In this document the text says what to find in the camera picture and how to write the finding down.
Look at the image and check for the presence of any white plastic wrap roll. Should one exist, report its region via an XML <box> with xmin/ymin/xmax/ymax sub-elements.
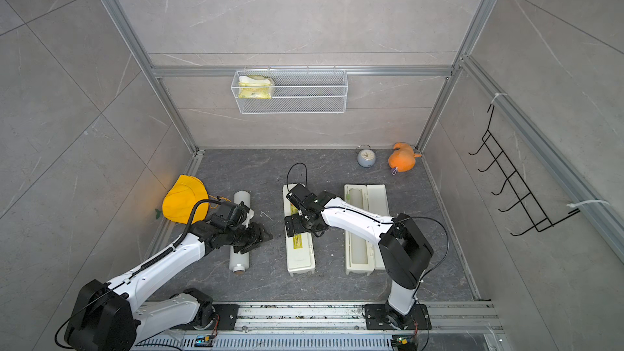
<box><xmin>349</xmin><ymin>188</ymin><xmax>368</xmax><ymax>267</ymax></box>
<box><xmin>229</xmin><ymin>190</ymin><xmax>251</xmax><ymax>275</ymax></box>

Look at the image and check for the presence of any white wrap dispenser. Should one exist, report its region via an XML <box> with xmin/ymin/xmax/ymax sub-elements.
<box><xmin>282</xmin><ymin>184</ymin><xmax>317</xmax><ymax>277</ymax></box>

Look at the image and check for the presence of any white dispenser base tray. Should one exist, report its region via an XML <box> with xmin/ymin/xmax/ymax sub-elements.
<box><xmin>344</xmin><ymin>185</ymin><xmax>375</xmax><ymax>276</ymax></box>

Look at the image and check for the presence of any white dispenser lid with label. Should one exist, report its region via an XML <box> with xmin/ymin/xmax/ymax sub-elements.
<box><xmin>367</xmin><ymin>185</ymin><xmax>389</xmax><ymax>271</ymax></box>

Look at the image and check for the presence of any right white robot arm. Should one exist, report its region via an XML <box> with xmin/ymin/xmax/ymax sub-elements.
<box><xmin>284</xmin><ymin>184</ymin><xmax>434</xmax><ymax>320</ymax></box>

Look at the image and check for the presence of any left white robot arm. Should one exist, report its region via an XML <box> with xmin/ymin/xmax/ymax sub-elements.
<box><xmin>55</xmin><ymin>198</ymin><xmax>272</xmax><ymax>350</ymax></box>

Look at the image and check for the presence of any yellow bucket hat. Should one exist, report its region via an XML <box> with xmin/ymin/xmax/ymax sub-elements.
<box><xmin>162</xmin><ymin>175</ymin><xmax>209</xmax><ymax>224</ymax></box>

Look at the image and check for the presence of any orange plush toy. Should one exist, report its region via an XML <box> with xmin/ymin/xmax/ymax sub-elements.
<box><xmin>388</xmin><ymin>142</ymin><xmax>422</xmax><ymax>175</ymax></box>

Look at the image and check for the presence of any yellow wipes packet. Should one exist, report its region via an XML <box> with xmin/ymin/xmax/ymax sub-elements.
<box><xmin>237</xmin><ymin>75</ymin><xmax>275</xmax><ymax>99</ymax></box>

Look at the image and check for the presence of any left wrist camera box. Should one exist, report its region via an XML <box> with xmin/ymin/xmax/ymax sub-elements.
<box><xmin>240</xmin><ymin>209</ymin><xmax>254</xmax><ymax>228</ymax></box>

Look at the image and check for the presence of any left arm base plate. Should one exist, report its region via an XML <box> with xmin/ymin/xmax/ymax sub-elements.
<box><xmin>172</xmin><ymin>304</ymin><xmax>240</xmax><ymax>331</ymax></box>

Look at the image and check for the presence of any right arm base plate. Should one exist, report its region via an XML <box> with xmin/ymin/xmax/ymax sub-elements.
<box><xmin>362</xmin><ymin>303</ymin><xmax>432</xmax><ymax>331</ymax></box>

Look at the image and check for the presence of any wire mesh wall basket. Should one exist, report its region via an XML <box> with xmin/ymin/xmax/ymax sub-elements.
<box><xmin>231</xmin><ymin>69</ymin><xmax>349</xmax><ymax>115</ymax></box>

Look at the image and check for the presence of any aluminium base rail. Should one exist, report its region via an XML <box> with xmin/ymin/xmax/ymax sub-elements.
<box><xmin>134</xmin><ymin>302</ymin><xmax>511</xmax><ymax>350</ymax></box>

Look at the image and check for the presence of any black wire hook rack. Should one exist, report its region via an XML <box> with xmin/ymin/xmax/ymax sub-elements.
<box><xmin>468</xmin><ymin>104</ymin><xmax>580</xmax><ymax>237</ymax></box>

